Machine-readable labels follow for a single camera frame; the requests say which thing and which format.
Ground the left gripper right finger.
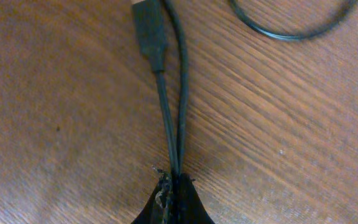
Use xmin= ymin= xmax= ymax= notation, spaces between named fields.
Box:
xmin=177 ymin=174 xmax=214 ymax=224

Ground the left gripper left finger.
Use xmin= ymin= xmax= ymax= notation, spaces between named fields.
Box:
xmin=132 ymin=167 xmax=173 ymax=224

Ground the black USB cable long tail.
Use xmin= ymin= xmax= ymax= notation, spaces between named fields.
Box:
xmin=131 ymin=0 xmax=357 ymax=177

